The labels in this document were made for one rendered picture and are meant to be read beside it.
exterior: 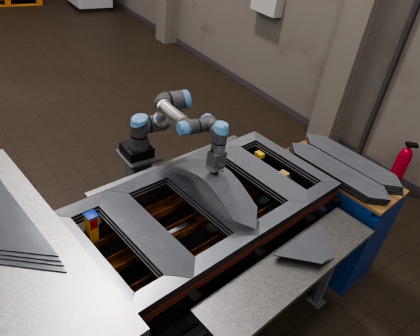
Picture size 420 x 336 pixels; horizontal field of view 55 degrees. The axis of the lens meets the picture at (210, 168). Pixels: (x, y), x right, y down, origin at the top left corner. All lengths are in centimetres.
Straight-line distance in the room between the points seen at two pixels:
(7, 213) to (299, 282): 138
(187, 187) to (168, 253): 51
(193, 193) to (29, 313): 111
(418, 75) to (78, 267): 350
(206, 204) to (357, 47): 259
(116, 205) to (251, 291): 81
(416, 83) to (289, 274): 267
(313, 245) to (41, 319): 138
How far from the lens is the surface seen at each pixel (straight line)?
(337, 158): 292
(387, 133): 453
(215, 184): 210
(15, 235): 179
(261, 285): 203
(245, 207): 211
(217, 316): 189
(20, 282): 165
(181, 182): 235
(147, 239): 200
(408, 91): 434
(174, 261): 191
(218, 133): 198
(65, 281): 162
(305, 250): 221
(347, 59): 436
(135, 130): 272
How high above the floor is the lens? 230
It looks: 35 degrees down
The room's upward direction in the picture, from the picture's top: 8 degrees clockwise
